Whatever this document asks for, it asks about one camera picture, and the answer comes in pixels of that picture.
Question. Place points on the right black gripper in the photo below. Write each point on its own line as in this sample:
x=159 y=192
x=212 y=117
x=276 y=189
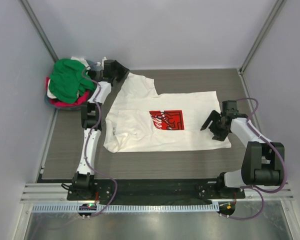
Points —
x=219 y=135

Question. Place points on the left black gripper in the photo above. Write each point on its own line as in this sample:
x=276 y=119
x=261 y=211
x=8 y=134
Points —
x=123 y=71

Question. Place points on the grey laundry basket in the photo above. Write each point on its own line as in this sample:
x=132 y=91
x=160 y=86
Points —
x=70 y=84

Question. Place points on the white Coca-Cola t-shirt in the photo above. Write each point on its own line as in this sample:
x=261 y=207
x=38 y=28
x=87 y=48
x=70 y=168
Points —
x=141 y=120

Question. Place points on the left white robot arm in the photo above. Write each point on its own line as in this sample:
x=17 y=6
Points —
x=90 y=130

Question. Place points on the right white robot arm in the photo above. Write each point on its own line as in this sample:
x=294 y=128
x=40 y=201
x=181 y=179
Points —
x=263 y=165

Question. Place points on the pink t-shirt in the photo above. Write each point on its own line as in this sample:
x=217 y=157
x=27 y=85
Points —
x=57 y=104

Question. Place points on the green t-shirt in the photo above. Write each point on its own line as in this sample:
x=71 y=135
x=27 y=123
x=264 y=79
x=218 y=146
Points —
x=70 y=80

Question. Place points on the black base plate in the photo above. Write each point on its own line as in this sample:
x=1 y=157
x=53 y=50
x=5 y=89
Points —
x=152 y=192

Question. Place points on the left aluminium frame post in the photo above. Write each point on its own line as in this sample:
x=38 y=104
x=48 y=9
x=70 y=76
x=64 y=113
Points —
x=38 y=28

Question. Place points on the aluminium frame post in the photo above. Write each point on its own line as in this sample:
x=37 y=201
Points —
x=38 y=28
x=269 y=21

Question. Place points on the right aluminium frame post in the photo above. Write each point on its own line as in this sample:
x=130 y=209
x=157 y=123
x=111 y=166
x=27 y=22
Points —
x=269 y=21

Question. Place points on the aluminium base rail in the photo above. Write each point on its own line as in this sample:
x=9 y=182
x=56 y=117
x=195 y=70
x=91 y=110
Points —
x=45 y=192

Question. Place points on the slotted cable duct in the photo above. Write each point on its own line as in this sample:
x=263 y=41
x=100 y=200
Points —
x=94 y=208

